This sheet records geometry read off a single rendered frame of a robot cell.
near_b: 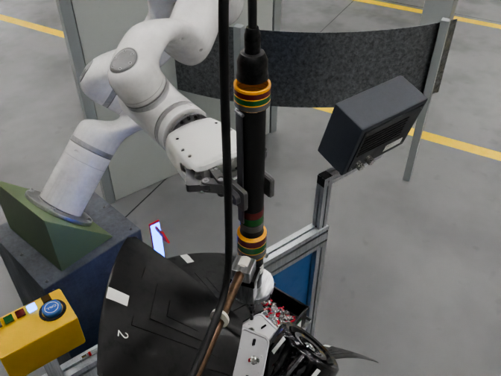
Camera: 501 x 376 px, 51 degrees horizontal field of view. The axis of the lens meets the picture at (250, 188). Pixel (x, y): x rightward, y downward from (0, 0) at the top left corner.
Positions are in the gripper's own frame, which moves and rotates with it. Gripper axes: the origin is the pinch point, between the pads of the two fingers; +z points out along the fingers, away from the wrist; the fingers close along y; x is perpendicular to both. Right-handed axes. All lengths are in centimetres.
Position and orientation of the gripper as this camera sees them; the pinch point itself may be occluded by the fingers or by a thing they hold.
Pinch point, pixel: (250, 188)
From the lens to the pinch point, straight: 71.2
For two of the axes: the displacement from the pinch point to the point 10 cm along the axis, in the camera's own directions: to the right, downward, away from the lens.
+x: 0.0, -7.6, -6.5
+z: 6.0, 5.2, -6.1
